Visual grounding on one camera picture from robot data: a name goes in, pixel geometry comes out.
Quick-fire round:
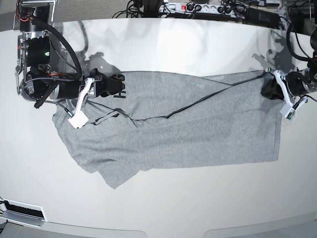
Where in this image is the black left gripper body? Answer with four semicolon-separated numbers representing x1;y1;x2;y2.
286;69;317;97

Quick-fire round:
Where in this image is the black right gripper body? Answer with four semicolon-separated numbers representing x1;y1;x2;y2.
49;74;105;102

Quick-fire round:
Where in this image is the grey t-shirt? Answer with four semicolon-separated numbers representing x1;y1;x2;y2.
53;71;282;188

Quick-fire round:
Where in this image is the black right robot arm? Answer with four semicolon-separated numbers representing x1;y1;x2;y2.
13;0;125;109

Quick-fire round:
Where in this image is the black power adapter brick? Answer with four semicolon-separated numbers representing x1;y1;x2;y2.
246;8;280;28

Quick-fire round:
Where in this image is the white power strip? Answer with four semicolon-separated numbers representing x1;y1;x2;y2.
158;1;247;18

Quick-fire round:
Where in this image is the white slotted box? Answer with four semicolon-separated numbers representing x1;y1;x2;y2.
0;198;48;228

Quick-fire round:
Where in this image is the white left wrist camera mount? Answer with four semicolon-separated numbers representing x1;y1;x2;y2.
265;68;309;122

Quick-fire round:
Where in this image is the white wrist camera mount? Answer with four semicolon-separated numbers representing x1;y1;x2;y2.
265;68;309;122
68;76;103;129

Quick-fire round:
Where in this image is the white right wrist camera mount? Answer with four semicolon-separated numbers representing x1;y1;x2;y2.
68;76;103;129

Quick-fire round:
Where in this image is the black cable bundle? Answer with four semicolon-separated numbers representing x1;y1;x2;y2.
112;0;164;18

